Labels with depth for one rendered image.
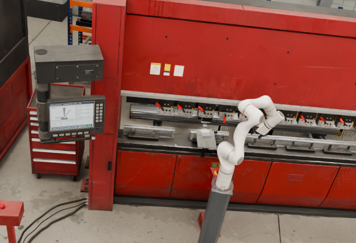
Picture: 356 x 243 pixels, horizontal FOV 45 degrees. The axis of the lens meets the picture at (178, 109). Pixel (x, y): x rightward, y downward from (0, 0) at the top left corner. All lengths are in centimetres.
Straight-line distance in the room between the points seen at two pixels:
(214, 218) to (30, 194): 206
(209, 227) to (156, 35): 177
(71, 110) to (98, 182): 115
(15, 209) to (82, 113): 93
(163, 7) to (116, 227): 229
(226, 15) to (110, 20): 95
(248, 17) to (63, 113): 169
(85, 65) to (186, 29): 92
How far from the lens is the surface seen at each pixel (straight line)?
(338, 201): 525
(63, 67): 336
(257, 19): 374
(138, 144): 424
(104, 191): 456
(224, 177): 364
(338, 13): 410
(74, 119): 361
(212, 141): 421
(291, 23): 383
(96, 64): 338
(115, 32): 350
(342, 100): 443
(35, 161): 491
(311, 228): 516
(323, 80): 423
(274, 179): 473
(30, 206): 487
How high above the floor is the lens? 359
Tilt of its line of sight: 35 degrees down
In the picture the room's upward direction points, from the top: 9 degrees clockwise
